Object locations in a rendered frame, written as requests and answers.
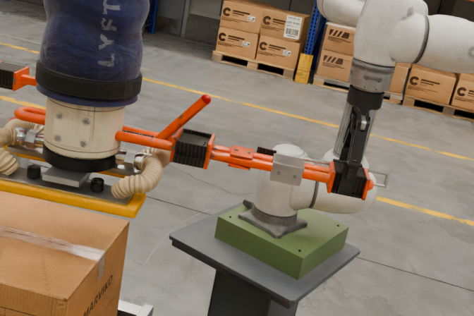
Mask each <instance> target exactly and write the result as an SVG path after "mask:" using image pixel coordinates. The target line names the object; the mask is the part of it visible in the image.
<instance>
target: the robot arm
mask: <svg viewBox="0 0 474 316"><path fill-rule="evenodd" d="M317 7H318V9H319V12H320V13H321V14H322V15H323V16H324V17H325V18H326V19H327V20H330V21H333V22H336V23H341V24H344V25H348V26H351V27H355V28H356V29H355V35H354V41H353V46H354V53H353V59H352V61H351V68H350V75H349V78H348V82H349V83H350V84H351V85H350V86H349V89H348V94H347V98H346V105H345V108H344V113H343V116H342V119H341V123H340V126H339V132H338V134H337V137H336V142H335V145H334V148H333V149H331V150H330V151H328V152H326V153H325V155H324V157H323V158H322V160H323V161H327V162H330V161H333V159H339V160H343V161H347V162H343V164H344V169H343V172H342V175H341V180H340V184H339V189H338V193H341V194H345V195H340V194H336V193H328V192H327V185H326V183H322V182H318V181H311V180H308V179H304V178H302V181H301V185H300V186H294V185H290V184H286V183H280V182H276V181H271V180H270V179H269V175H270V171H263V170H260V171H259V174H258V177H257V183H256V186H255V198H254V200H253V199H250V198H245V199H244V201H243V205H245V206H246V207H247V208H248V209H249V210H247V211H244V212H239V213H238V218H239V219H242V220H244V221H246V222H248V223H250V224H252V225H253V226H256V227H257V228H259V229H261V230H263V231H265V232H266V233H268V234H269V235H271V236H272V237H273V238H277V239H280V238H281V237H282V236H284V235H286V234H288V233H290V232H292V231H295V230H297V229H299V228H303V227H306V226H307V225H308V222H307V221H306V220H304V219H301V218H300V217H297V214H298V210H299V209H306V208H310V209H316V210H319V211H323V212H331V213H338V214H353V213H358V212H363V211H365V210H367V209H369V208H370V207H371V206H373V204H374V203H375V200H376V198H377V191H378V189H377V186H374V187H373V189H371V190H368V191H367V196H366V199H365V200H362V199H360V198H356V197H350V196H346V195H352V192H353V187H354V183H355V180H356V176H357V173H358V167H359V168H360V166H361V164H362V165H363V168H367V169H369V164H368V162H367V160H366V158H365V156H364V154H365V149H366V147H367V142H368V140H369V137H370V133H371V130H372V126H373V123H374V120H375V116H376V113H377V110H378V109H380V108H381V106H382V101H383V98H384V92H386V91H388V90H389V88H390V85H391V80H392V77H393V74H394V71H395V66H396V63H414V64H417V65H420V66H424V67H426V68H431V69H435V70H438V71H446V72H452V73H474V22H470V21H468V20H466V19H464V18H459V17H455V16H446V15H433V16H429V15H428V8H427V4H426V3H425V2H424V1H423V0H317ZM272 150H276V153H277V154H282V155H286V156H290V157H297V158H301V159H304V157H307V158H309V156H308V154H307V153H306V152H305V151H304V150H302V149H301V148H299V147H298V146H295V145H290V144H280V145H277V146H275V147H274V148H273V149H272Z"/></svg>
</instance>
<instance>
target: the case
mask: <svg viewBox="0 0 474 316"><path fill-rule="evenodd" d="M129 224H130V222H129V221H126V220H123V219H118V218H114V217H109V216H106V215H103V214H98V213H94V212H88V211H85V210H82V209H77V208H74V207H68V206H65V205H60V204H56V203H53V202H48V201H44V200H39V199H36V198H33V197H27V196H24V195H17V194H13V193H7V192H4V191H0V316H117V312H118V306H119V296H120V291H121V281H122V276H123V266H124V260H125V255H126V245H127V240H128V230H129Z"/></svg>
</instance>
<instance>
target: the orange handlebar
mask: <svg viewBox="0 0 474 316"><path fill-rule="evenodd" d="M20 83H22V84H26V85H33V86H36V84H37V81H36V80H35V77H34V76H31V75H22V76H21V80H20ZM14 115H15V117H16V118H17V119H19V120H21V121H27V122H31V123H36V124H40V125H45V116H46V109H40V108H36V107H18V108H17V109H16V110H15V111H14ZM123 130H127V131H132V132H135V133H136V132H137V133H140V134H141V133H142V134H145V135H147V134H148V135H151V136H152V135H153V136H154V137H155V136H156V135H158V134H159V133H157V132H153V131H149V130H143V129H139V128H133V127H129V126H123ZM123 130H122V131H119V130H118V131H117V132H116V134H115V139H116V140H119V141H123V142H129V143H133V144H136V145H143V146H147V147H153V148H157V149H161V150H167V151H171V148H172V142H173V138H174V135H172V136H171V137H169V138H168V139H167V140H162V139H158V138H154V137H153V138H151V137H147V136H144V135H138V134H134V133H127V132H123ZM209 159H211V160H215V161H219V162H226V163H229V164H228V166H231V167H235V168H239V169H245V170H250V168H254V169H260V170H263V171H270V172H271V170H272V169H273V168H272V163H273V162H272V160H273V156H270V155H266V154H260V153H256V152H254V149H250V148H246V147H240V146H236V145H233V146H232V147H226V146H222V145H215V144H213V147H212V150H211V152H210V155H209ZM304 168H305V169H304V172H303V175H302V176H303V178H304V179H308V180H311V181H318V182H322V183H329V179H330V174H329V167H325V166H319V165H315V164H309V163H305V162H304ZM373 187H374V182H373V180H372V179H370V185H369V188H368V190H371V189H373Z"/></svg>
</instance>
